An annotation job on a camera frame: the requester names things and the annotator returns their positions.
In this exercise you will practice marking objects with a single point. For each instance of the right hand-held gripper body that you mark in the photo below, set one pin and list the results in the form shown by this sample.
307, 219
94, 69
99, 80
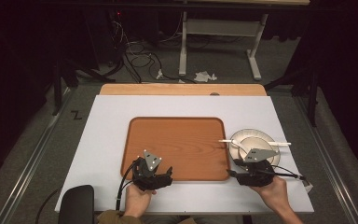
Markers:
256, 175

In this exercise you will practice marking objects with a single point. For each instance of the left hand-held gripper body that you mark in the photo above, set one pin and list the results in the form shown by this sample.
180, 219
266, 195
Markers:
146, 179

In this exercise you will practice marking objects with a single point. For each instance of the white spoon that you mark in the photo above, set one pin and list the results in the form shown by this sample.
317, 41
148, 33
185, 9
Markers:
234, 142

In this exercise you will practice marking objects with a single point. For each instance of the large white plate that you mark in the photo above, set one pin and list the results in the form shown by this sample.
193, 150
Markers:
239, 137

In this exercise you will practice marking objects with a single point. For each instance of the small white bowl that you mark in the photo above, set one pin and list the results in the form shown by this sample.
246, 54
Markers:
256, 143

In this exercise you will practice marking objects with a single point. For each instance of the person's left hand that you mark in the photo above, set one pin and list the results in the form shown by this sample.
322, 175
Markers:
137, 199

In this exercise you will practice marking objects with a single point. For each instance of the person's right hand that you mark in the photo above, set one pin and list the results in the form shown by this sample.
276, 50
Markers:
273, 194

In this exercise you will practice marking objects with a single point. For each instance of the wooden tray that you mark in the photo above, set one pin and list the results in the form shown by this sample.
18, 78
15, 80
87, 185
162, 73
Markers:
180, 146

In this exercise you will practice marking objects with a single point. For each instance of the white chopstick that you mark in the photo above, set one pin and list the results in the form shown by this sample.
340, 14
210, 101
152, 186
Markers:
281, 143

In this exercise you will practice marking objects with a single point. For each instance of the white board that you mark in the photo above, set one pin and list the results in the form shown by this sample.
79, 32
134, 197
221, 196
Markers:
105, 149

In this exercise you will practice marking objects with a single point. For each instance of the black chair back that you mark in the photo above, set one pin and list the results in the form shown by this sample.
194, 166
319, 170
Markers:
77, 205

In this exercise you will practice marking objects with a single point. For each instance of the crumpled white paper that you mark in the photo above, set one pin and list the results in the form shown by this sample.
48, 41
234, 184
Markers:
203, 76

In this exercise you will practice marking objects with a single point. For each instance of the black metal stand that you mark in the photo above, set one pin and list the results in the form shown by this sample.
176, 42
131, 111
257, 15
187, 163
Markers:
57, 90
313, 99

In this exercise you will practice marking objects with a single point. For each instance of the small white paper scrap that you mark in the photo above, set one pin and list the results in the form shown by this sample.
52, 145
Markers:
159, 74

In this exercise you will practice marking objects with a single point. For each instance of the metal floor rail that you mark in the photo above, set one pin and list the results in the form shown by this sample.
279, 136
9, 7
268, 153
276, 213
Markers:
28, 168
332, 161

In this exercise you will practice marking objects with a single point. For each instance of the white desk frame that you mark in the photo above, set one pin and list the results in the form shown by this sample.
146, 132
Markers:
220, 27

